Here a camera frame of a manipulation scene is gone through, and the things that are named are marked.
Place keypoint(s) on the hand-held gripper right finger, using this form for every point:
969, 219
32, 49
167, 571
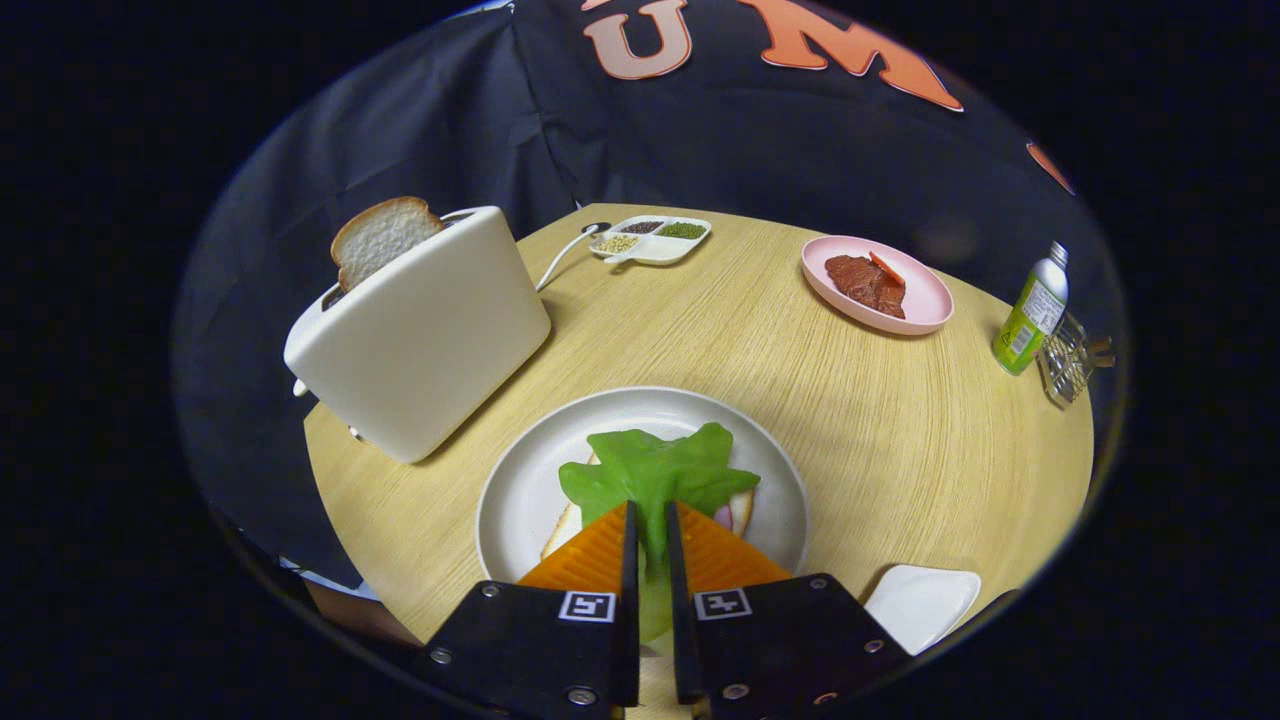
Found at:
680, 640

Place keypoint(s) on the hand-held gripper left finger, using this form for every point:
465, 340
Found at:
630, 640

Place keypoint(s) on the green lettuce leaf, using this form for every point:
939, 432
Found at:
650, 470

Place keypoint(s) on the toasted bread slice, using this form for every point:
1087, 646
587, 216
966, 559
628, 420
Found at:
380, 235

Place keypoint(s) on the pink ham slice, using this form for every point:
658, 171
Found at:
722, 517

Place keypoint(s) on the white bread slice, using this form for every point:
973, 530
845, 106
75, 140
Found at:
745, 510

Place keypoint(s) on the round white plate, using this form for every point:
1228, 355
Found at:
530, 480

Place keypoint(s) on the small square white plate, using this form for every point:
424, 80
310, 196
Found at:
920, 605

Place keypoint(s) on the white toaster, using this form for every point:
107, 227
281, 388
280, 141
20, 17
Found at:
420, 340

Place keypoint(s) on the white divided dish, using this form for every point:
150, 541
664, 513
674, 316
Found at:
660, 250

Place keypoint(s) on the pile of yellow soybeans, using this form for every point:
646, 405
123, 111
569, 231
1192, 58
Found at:
618, 244

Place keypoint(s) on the red meat slice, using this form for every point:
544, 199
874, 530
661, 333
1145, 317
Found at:
860, 287

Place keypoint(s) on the pile of green beans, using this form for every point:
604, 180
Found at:
682, 230

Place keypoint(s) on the pile of dark red beans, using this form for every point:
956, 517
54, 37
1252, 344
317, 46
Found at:
641, 227

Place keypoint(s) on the pink plate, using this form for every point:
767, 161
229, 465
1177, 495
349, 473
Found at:
930, 300

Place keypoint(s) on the red tomato slice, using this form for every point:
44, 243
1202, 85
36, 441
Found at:
886, 268

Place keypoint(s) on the green label bottle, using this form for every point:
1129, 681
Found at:
1030, 320

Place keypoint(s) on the black backdrop cloth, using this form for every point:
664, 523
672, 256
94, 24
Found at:
450, 120

